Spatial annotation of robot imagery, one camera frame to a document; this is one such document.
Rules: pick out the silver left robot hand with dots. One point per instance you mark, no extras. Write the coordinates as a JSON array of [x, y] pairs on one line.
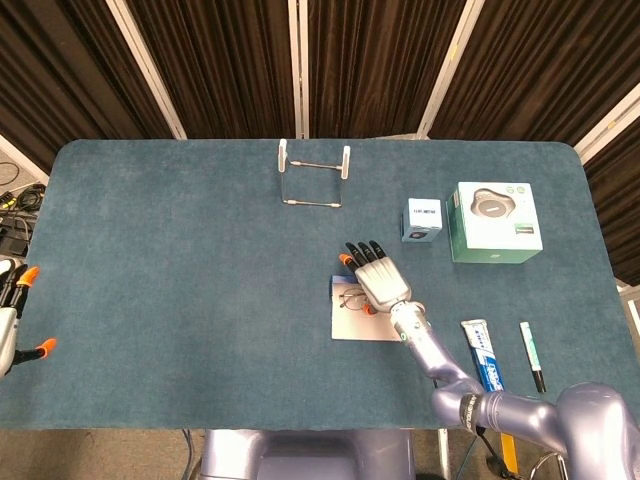
[[6, 335]]

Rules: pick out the yellow flat bar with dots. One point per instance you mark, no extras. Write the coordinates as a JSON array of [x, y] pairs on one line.
[[508, 450]]

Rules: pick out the purple right robot arm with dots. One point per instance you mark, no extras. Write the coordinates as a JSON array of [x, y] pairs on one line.
[[435, 355]]

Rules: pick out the large green speaker box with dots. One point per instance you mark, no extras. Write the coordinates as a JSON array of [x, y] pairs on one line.
[[492, 235]]

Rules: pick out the dark brown curtain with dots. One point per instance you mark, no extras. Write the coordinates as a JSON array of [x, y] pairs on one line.
[[225, 65]]

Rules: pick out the small light blue box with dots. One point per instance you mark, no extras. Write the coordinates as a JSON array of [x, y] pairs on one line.
[[424, 215]]

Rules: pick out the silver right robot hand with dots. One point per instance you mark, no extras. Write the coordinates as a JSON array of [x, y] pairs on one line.
[[382, 280]]

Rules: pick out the white frame post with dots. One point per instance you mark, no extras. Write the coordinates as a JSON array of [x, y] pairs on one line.
[[298, 75], [145, 70], [445, 75], [607, 122]]

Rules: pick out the thin-framed eyeglasses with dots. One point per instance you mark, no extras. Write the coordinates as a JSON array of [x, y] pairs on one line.
[[350, 300]]

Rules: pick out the green white marker pen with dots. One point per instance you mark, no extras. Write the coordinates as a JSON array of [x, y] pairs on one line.
[[530, 350]]

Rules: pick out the blue white toothpaste tube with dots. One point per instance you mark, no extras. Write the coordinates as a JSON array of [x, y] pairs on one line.
[[480, 345]]

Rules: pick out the blue table cloth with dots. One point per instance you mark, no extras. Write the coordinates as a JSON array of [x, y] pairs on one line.
[[175, 275]]

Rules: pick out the purple robot torso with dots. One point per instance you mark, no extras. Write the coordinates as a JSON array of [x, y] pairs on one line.
[[300, 460]]

